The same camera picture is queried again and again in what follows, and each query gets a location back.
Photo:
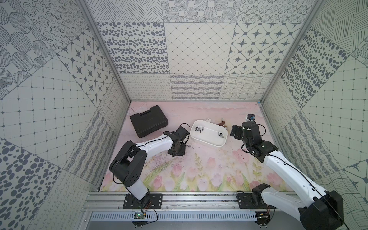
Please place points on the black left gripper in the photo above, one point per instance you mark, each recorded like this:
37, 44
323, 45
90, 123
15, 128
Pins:
178, 146

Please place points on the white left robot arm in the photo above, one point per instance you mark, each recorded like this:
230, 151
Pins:
128, 164

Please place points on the white slotted cable duct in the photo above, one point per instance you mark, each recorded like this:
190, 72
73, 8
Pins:
232, 215

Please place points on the white plastic storage box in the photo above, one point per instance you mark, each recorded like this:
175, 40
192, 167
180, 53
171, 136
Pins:
210, 135

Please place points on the black plastic tool case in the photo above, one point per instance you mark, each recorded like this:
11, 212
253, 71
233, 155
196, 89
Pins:
149, 121

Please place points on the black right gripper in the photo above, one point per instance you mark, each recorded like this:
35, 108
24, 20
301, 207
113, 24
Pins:
239, 129

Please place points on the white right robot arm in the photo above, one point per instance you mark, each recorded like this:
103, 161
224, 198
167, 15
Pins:
315, 208

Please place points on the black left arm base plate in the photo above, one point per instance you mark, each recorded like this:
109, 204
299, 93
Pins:
149, 201

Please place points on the aluminium mounting rail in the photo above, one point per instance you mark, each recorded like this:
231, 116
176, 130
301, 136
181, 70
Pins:
187, 201

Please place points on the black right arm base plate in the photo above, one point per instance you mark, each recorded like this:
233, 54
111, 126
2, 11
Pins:
245, 201

